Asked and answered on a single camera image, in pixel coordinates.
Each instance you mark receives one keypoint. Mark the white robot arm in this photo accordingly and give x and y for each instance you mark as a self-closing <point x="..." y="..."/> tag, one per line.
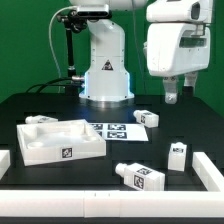
<point x="107" y="81"/>

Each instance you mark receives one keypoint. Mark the white fence left wall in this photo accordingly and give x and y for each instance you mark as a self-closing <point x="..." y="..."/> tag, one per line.
<point x="4" y="162"/>

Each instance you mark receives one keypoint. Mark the white fence front wall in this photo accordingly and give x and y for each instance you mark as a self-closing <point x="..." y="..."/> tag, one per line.
<point x="119" y="204"/>

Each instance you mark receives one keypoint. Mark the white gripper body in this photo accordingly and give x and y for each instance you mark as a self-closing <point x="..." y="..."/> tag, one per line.
<point x="175" y="48"/>

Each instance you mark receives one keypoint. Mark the paper sheet with markers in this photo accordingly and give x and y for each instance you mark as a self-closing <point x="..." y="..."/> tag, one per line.
<point x="121" y="131"/>

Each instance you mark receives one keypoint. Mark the white square tabletop part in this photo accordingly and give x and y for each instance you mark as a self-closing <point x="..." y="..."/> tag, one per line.
<point x="45" y="143"/>

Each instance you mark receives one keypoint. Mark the black camera stand pole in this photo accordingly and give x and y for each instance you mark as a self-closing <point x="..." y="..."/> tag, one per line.
<point x="71" y="67"/>

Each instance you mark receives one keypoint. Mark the white fence right wall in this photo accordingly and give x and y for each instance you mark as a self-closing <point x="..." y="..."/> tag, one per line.
<point x="207" y="172"/>

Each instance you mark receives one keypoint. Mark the black camera on stand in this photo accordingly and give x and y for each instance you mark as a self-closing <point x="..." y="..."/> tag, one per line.
<point x="77" y="16"/>

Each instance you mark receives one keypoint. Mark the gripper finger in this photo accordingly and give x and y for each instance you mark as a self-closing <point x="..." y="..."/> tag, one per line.
<point x="171" y="89"/>
<point x="190" y="79"/>

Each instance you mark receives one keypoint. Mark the white fence wall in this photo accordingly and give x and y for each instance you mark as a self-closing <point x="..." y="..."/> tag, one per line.
<point x="119" y="204"/>
<point x="4" y="162"/>
<point x="207" y="172"/>

